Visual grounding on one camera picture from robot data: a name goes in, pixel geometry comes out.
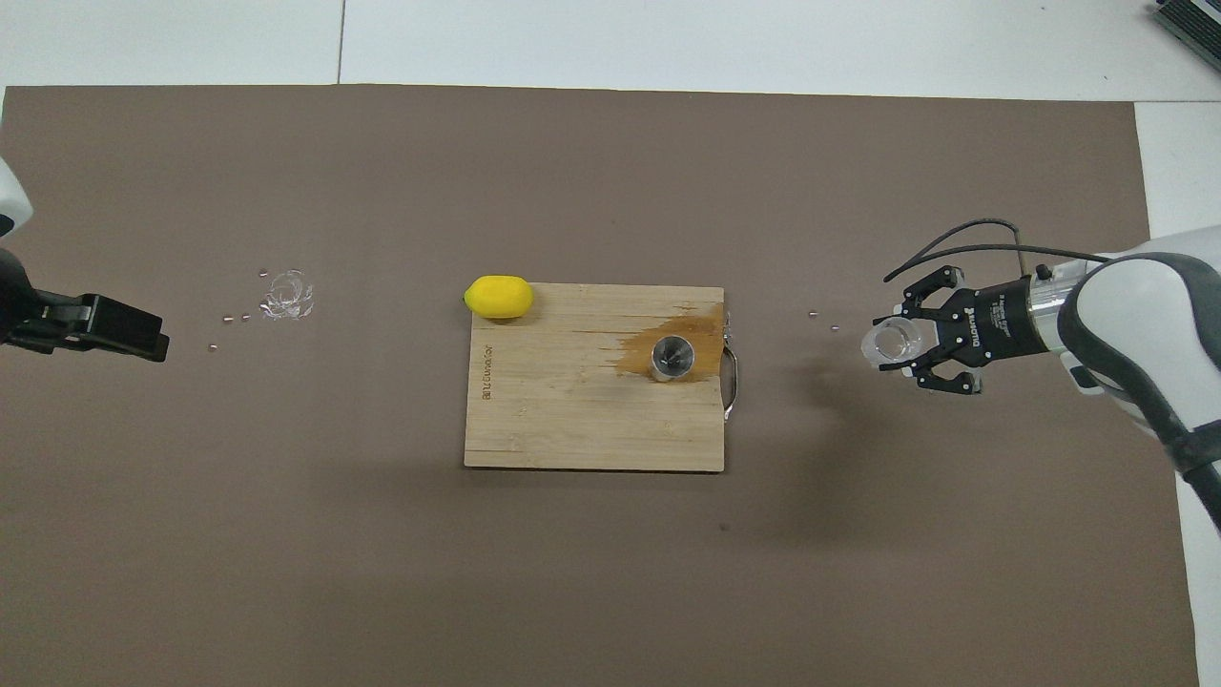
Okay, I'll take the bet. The wooden cutting board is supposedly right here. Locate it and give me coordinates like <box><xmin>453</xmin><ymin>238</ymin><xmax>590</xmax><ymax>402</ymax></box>
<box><xmin>464</xmin><ymin>283</ymin><xmax>741</xmax><ymax>473</ymax></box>

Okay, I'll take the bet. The brown table mat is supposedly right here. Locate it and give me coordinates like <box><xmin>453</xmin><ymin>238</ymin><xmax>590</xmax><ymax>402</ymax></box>
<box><xmin>0</xmin><ymin>84</ymin><xmax>1201</xmax><ymax>687</ymax></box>

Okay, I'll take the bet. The grey ribbed device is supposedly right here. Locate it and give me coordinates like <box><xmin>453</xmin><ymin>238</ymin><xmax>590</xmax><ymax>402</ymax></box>
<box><xmin>1149</xmin><ymin>0</ymin><xmax>1221</xmax><ymax>73</ymax></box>

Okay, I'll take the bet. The yellow lemon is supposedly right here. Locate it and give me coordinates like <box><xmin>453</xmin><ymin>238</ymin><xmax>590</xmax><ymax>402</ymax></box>
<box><xmin>464</xmin><ymin>275</ymin><xmax>534</xmax><ymax>320</ymax></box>

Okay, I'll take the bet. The clear glass cup left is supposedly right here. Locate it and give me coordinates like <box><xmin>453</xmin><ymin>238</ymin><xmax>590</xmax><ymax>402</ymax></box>
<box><xmin>259</xmin><ymin>270</ymin><xmax>316</xmax><ymax>323</ymax></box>

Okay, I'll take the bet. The small clear glass cup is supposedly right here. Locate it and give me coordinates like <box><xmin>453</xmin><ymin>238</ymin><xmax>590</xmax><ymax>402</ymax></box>
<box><xmin>860</xmin><ymin>317</ymin><xmax>924</xmax><ymax>373</ymax></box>

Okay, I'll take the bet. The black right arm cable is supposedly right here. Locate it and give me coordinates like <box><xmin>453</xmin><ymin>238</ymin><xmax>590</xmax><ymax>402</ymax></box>
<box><xmin>882</xmin><ymin>219</ymin><xmax>1112</xmax><ymax>284</ymax></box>

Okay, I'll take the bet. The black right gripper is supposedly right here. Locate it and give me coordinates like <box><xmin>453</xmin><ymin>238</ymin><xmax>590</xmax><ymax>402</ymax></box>
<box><xmin>899</xmin><ymin>265</ymin><xmax>1050</xmax><ymax>395</ymax></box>

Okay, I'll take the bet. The metal double jigger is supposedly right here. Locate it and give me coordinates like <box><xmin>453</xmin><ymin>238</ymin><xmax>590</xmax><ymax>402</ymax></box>
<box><xmin>651</xmin><ymin>334</ymin><xmax>696</xmax><ymax>383</ymax></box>

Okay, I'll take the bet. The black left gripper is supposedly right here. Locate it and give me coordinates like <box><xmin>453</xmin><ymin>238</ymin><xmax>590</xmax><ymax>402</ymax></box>
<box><xmin>0</xmin><ymin>246</ymin><xmax>171</xmax><ymax>363</ymax></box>

